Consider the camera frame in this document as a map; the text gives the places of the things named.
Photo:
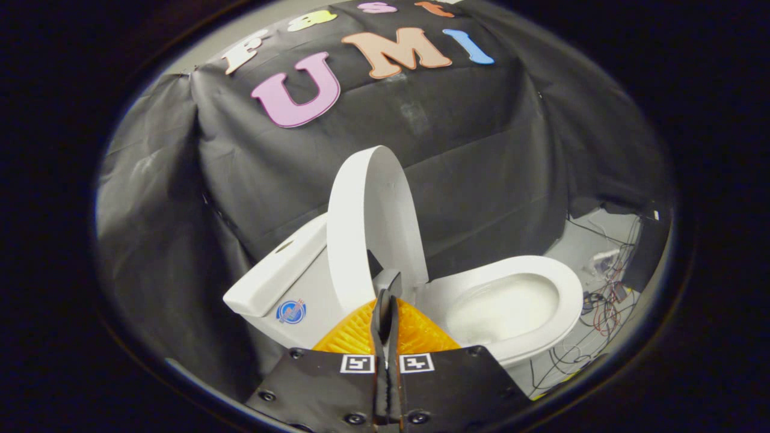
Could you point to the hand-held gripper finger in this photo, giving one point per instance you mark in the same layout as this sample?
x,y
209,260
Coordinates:
x,y
394,385
379,385

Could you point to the white toilet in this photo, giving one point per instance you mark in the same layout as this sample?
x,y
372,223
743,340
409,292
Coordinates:
x,y
313,294

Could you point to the white toilet tank lid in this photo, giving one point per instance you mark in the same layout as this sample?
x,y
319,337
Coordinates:
x,y
271,276

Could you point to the black backdrop cloth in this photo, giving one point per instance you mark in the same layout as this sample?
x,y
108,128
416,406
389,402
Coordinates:
x,y
481,150

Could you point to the black box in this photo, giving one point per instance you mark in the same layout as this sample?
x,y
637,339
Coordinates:
x,y
646,252

